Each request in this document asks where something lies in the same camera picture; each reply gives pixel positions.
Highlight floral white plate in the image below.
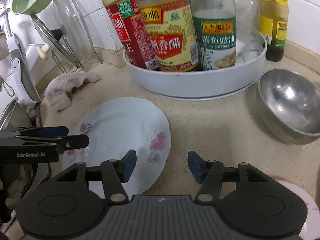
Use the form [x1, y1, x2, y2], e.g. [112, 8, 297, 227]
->
[272, 179, 320, 240]
[62, 97, 171, 197]

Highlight large steel bowl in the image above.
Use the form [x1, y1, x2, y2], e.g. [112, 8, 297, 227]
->
[256, 69, 319, 145]

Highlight dirty white rag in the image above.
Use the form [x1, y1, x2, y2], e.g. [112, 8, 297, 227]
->
[44, 72, 101, 112]

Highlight white two-tier rotating rack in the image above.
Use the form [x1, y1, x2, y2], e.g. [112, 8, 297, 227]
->
[123, 33, 267, 101]

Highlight glass pot lid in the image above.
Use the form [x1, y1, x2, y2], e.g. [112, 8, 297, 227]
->
[30, 0, 91, 73]

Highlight red label soy sauce bottle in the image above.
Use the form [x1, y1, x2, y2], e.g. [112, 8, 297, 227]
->
[102, 0, 158, 70]

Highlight yellow label vinegar bottle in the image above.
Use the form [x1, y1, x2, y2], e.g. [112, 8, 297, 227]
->
[136, 0, 199, 72]

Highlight purple label fish sauce bottle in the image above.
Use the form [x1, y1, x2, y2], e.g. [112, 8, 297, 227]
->
[190, 0, 237, 70]

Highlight green yellow oyster sauce bottle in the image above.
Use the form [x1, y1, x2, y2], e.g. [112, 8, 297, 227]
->
[259, 0, 289, 62]

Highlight wire lid rack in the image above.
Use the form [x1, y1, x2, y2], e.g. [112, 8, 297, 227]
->
[50, 29, 103, 70]

